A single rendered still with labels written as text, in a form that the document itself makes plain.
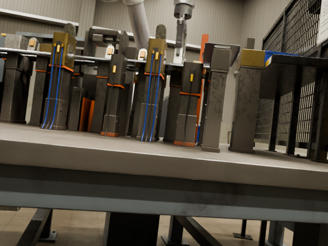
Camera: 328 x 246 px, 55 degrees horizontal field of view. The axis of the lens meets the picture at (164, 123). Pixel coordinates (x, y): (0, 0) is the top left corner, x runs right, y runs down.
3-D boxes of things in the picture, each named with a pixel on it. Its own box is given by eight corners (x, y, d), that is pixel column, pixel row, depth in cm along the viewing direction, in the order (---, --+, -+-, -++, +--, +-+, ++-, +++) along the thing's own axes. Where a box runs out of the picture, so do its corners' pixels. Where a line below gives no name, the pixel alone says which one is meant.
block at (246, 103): (230, 151, 110) (242, 48, 111) (228, 150, 118) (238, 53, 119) (254, 153, 109) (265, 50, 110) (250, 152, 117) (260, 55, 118)
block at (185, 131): (172, 146, 103) (182, 59, 103) (174, 145, 114) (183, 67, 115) (194, 149, 102) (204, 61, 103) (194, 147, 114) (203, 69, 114)
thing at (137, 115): (130, 137, 128) (138, 66, 129) (133, 137, 133) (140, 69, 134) (142, 138, 128) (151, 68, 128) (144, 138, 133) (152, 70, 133)
